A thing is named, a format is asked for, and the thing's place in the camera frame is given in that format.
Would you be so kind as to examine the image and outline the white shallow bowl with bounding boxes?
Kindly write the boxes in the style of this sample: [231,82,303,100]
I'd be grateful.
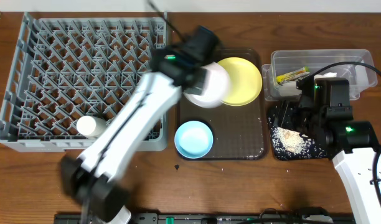
[184,62,231,108]

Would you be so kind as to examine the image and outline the green orange snack wrapper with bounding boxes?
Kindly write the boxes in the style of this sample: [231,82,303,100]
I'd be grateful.
[276,67,309,85]

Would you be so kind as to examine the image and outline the white napkin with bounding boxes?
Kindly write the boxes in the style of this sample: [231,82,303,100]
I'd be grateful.
[314,72,337,79]

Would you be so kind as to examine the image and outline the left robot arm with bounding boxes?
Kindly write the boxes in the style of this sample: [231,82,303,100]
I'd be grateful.
[59,45,215,223]

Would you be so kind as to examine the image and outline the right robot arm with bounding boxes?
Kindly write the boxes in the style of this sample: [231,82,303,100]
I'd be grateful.
[268,100,381,223]

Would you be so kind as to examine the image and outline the black waste tray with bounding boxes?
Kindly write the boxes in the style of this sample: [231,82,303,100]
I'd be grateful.
[267,101,328,161]

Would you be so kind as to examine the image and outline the grey dishwasher rack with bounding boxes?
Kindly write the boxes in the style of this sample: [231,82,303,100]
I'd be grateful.
[0,13,169,152]

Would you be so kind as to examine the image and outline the food scraps rice pile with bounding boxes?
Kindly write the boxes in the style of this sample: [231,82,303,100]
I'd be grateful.
[271,128,313,154]

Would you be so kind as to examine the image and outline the clear plastic bin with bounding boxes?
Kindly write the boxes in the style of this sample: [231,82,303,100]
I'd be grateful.
[261,49,378,101]

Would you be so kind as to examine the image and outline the yellow plate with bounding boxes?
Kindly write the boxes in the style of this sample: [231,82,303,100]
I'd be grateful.
[218,57,263,106]

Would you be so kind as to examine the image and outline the light blue bowl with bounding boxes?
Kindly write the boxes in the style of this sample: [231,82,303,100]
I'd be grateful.
[174,121,214,159]

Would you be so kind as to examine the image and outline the dark brown serving tray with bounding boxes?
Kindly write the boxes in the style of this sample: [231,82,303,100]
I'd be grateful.
[177,48,270,161]

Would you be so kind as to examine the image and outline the white cup in rack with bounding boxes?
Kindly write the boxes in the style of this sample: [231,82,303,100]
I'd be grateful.
[76,116,107,139]

